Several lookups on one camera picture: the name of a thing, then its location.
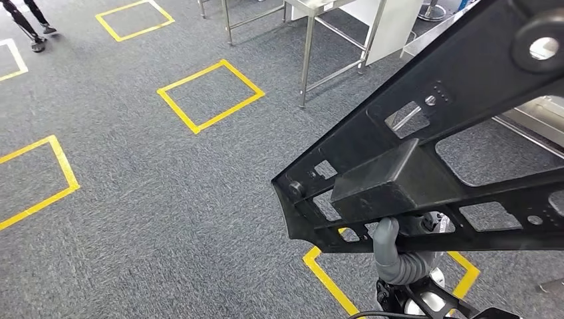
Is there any black plastic frame part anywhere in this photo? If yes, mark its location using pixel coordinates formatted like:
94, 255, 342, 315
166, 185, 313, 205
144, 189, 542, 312
271, 0, 564, 254

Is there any stainless steel workbench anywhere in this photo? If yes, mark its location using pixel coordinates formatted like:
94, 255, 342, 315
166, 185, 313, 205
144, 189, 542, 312
387, 0, 564, 160

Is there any yellow floor tape square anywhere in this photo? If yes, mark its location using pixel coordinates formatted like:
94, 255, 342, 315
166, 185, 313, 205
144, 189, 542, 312
303, 227, 481, 319

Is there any white panel board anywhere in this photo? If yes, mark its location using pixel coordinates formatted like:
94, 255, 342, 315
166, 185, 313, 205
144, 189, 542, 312
291, 0, 424, 67

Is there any round steel stool base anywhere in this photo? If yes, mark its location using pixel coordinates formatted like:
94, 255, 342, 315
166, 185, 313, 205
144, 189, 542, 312
417, 0, 448, 22

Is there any person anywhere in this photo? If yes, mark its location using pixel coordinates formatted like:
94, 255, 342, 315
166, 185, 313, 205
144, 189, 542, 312
0, 0, 59, 54

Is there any steel frame table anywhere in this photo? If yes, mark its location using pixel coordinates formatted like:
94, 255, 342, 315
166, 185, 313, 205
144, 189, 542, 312
197, 0, 288, 47
284, 0, 388, 110

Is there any black cable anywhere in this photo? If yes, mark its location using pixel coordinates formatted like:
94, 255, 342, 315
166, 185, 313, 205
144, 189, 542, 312
348, 310, 442, 319

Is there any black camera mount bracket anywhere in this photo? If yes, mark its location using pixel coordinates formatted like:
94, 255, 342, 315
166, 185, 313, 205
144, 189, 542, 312
375, 277, 521, 319

